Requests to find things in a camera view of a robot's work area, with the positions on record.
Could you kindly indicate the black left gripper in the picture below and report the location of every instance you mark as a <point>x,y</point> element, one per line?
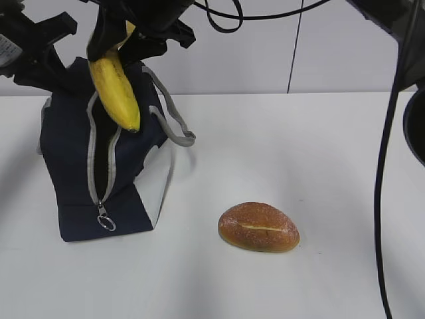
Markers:
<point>28,52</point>

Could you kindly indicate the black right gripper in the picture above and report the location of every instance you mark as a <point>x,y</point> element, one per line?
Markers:
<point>154,20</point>

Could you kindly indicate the yellow banana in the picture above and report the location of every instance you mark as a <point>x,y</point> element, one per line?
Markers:
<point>114,89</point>

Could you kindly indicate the navy and white lunch bag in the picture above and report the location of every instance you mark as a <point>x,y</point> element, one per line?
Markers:
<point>109,181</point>

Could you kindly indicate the brown bread roll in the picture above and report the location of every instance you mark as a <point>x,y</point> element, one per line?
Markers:
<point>258,226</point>

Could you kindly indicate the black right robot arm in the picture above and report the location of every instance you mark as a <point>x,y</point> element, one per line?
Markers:
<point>404,22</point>

